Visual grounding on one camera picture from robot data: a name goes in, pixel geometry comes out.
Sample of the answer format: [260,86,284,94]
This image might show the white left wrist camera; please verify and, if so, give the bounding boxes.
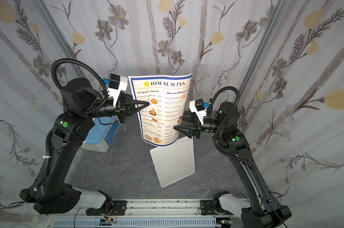
[103,74,128,100]

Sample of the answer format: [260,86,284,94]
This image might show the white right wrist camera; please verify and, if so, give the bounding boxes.
[189,98,210,125]

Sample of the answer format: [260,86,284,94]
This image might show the blue lid storage box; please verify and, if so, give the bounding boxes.
[81,116,121,153]

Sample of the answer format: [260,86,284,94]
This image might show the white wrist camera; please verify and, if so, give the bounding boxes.
[189,98,210,125]
[103,74,128,100]

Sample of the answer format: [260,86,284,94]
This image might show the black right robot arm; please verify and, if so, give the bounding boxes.
[174,86,292,228]

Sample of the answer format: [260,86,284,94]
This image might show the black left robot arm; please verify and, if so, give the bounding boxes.
[20,59,149,216]

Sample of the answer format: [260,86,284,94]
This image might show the aluminium mounting rail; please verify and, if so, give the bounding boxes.
[45,198,275,220]

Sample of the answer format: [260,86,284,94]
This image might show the metal scissors forceps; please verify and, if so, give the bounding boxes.
[110,135,129,165]

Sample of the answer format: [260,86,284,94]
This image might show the white slotted cable duct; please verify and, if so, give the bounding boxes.
[47,218,221,228]

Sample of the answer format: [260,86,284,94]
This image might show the white acrylic menu rack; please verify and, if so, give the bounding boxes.
[150,137,195,188]

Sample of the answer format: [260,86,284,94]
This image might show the dim sum laminated menu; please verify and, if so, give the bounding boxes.
[128,74,192,147]

